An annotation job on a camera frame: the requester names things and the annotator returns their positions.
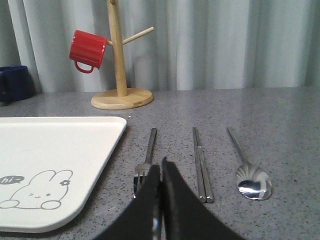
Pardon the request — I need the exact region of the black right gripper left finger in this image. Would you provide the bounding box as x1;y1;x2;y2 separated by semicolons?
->
95;165;161;240

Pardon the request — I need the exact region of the wooden mug tree stand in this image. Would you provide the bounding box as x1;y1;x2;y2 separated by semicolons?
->
91;0;155;110

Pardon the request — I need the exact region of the silver metal spoon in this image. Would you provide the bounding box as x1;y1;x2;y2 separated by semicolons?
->
226;126;272;201

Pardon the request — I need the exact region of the cream bunny print tray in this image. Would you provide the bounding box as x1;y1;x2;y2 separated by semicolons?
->
0;116;127;233

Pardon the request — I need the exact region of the silver metal chopstick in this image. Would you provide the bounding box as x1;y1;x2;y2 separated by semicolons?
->
197;146;214;204
192;127;207;203

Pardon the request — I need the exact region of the silver metal fork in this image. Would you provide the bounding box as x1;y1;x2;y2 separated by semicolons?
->
133;128;157;199

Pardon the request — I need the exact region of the red ribbed mug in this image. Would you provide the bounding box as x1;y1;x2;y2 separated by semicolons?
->
69;29;108;74

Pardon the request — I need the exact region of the grey pleated curtain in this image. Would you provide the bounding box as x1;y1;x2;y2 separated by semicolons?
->
0;0;320;93

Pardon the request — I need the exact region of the navy blue mug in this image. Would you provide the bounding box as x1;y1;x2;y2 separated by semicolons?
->
0;65;36;103

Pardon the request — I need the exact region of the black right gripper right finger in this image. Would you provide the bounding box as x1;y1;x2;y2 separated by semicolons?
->
162;158;243;240

